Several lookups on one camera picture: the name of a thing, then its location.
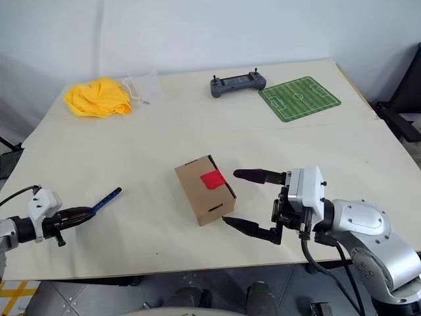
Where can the red tape strip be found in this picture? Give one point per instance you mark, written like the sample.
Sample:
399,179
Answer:
212,180

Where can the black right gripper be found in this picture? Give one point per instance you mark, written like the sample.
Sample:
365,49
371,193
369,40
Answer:
289,215

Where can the green soccer field mat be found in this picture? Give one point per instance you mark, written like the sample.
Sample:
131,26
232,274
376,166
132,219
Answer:
299,98

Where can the yellow cloth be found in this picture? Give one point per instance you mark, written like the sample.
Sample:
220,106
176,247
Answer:
97,97

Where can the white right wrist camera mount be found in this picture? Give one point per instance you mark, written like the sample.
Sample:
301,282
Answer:
307,191

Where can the black chair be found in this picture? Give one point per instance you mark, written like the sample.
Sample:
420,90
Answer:
406,89

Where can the brown cardboard box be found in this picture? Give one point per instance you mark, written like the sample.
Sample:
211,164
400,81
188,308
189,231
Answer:
200,197

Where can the yellow and white box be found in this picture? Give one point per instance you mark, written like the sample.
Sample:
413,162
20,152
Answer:
16,296

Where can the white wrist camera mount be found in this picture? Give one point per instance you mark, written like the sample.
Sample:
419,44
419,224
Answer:
42,200
307,191

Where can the small dark metal block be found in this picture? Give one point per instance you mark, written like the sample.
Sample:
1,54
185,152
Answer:
320,309

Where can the grey remote controller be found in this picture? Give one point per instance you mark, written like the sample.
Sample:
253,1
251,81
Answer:
235,85

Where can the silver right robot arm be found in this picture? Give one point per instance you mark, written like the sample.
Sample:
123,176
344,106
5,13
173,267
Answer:
371,230

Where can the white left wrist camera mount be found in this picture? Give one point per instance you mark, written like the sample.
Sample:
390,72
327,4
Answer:
42,200

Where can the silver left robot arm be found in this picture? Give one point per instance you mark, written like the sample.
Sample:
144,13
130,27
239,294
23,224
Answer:
13,230

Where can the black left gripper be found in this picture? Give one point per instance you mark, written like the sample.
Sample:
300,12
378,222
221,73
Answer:
54,225

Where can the clear plastic measuring cup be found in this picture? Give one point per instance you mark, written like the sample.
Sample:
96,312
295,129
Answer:
146,87

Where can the dark rounded shape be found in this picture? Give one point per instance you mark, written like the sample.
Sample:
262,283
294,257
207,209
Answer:
187,298
261,296

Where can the blue pen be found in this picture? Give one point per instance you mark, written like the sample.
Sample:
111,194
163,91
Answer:
107,199

